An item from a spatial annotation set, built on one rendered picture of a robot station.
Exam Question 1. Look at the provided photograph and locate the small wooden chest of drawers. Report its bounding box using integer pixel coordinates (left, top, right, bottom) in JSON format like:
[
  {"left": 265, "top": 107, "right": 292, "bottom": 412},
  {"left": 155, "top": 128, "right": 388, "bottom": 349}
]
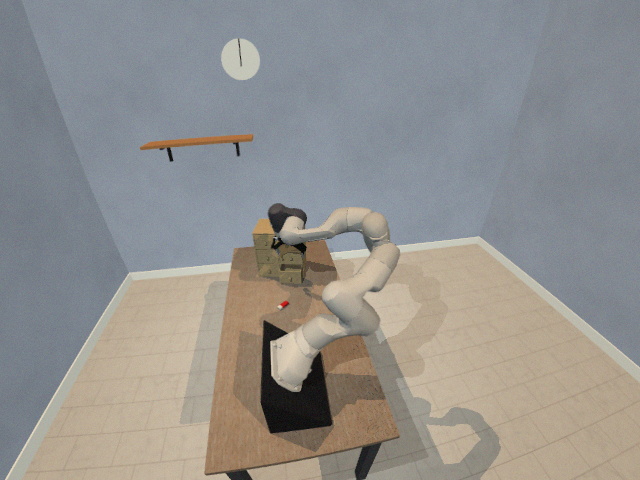
[{"left": 252, "top": 219, "right": 306, "bottom": 278}]

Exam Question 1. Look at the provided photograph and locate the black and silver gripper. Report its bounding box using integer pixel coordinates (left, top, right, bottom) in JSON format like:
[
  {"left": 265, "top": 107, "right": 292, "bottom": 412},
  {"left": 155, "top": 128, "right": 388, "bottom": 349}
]
[{"left": 271, "top": 236, "right": 307, "bottom": 259}]

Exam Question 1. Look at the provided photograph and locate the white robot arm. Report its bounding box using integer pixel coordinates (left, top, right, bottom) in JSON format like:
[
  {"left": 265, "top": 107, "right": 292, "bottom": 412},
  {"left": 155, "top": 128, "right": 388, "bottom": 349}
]
[{"left": 268, "top": 203, "right": 400, "bottom": 392}]

